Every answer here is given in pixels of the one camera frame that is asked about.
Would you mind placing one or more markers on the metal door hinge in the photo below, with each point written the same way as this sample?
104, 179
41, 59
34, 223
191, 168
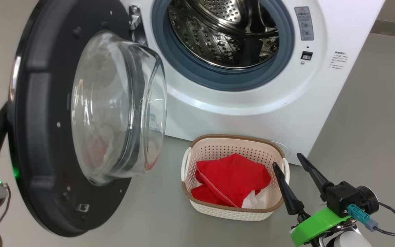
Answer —
136, 24

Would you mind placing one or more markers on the round white filter cover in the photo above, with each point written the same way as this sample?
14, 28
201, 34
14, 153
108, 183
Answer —
283, 147

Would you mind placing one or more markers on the white garment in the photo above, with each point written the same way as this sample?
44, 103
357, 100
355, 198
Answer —
255, 200

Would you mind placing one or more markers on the grey rubber door gasket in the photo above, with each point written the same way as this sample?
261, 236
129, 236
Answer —
190, 72

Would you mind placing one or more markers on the black round glass washer door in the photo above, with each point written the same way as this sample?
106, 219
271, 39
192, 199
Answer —
43, 120

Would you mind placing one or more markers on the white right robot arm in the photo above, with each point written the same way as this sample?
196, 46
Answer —
348, 240

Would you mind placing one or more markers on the white front-load washing machine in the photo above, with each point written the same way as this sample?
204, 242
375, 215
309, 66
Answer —
252, 113

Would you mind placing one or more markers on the black door latch slot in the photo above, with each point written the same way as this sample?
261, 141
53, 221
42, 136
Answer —
307, 55

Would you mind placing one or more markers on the red garment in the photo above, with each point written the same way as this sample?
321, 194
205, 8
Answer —
231, 178

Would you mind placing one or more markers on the teal right camera connector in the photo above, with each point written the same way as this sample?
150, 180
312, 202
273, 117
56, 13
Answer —
362, 216

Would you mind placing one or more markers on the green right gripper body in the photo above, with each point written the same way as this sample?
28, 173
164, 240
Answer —
314, 226

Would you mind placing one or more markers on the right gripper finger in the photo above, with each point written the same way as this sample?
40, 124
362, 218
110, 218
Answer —
314, 175
290, 199

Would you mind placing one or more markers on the grey warning sticker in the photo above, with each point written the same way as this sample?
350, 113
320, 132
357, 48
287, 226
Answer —
303, 24

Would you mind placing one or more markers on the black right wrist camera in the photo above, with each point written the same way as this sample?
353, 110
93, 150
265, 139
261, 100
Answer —
345, 195

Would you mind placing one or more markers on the small printed text label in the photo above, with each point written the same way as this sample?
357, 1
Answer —
338, 60

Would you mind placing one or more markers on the stainless steel washer drum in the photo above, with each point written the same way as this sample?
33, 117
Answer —
211, 37

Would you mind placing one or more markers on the cream perforated laundry basket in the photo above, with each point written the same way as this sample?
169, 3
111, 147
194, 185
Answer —
231, 211

